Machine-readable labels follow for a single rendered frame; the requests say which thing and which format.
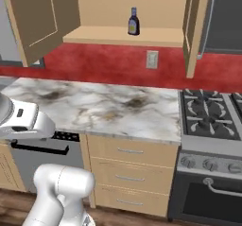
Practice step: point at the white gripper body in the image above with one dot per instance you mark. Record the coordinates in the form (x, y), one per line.
(42, 125)

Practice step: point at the silver dishwasher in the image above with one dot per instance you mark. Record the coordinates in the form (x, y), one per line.
(38, 163)

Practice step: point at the narrow tan wall cabinet door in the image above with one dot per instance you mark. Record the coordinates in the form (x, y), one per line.
(192, 31)

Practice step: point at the tan wall cabinet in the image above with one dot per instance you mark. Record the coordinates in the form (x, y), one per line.
(126, 36)

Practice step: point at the tan drawer front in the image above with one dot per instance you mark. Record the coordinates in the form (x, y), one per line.
(151, 155)
(151, 181)
(151, 204)

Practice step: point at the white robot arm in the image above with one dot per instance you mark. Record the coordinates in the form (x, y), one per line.
(60, 185)

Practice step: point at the silver stove knob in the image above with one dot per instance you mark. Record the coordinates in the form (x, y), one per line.
(210, 165)
(235, 167)
(188, 162)

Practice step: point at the tan base cabinet door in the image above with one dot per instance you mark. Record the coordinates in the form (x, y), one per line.
(8, 170)

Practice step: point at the wide tan wall cabinet door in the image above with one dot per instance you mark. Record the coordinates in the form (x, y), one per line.
(38, 18)

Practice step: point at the dark grey microwave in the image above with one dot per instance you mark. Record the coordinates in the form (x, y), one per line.
(225, 18)

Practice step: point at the grey wall outlet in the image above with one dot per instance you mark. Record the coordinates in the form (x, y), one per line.
(152, 59)

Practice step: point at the dark condiment bottle yellow label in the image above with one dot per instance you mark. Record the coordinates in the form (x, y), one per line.
(134, 23)

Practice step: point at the silver gas stove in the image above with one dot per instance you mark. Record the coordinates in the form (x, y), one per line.
(208, 141)

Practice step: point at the black oven door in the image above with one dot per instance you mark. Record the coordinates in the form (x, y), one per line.
(195, 201)

